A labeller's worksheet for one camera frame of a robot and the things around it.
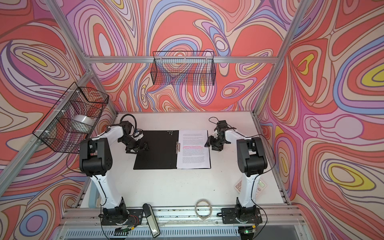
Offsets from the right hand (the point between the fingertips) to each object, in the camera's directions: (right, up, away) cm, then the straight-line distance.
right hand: (209, 149), depth 98 cm
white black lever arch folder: (-32, -3, -2) cm, 32 cm away
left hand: (-43, 0, -2) cm, 43 cm away
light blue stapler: (-63, -21, -21) cm, 70 cm away
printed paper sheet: (-11, -3, -2) cm, 11 cm away
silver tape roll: (-65, +19, -24) cm, 72 cm away
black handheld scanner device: (-31, -29, -28) cm, 51 cm away
